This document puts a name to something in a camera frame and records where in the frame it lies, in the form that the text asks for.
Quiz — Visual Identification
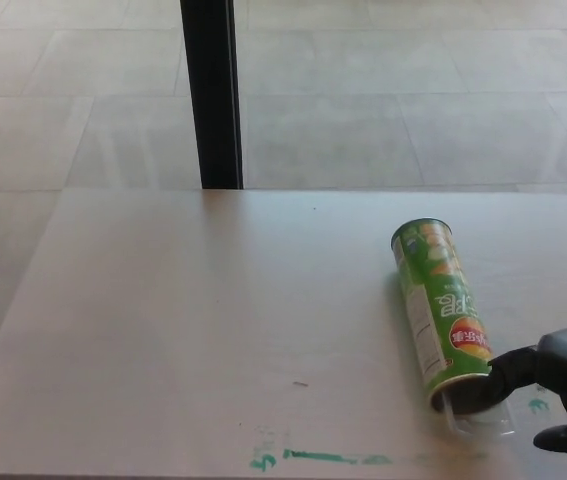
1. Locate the black vertical pillar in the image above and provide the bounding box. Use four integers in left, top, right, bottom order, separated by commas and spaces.
180, 0, 244, 191

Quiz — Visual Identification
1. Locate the green chips can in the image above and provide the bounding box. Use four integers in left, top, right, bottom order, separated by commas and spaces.
389, 217, 496, 416

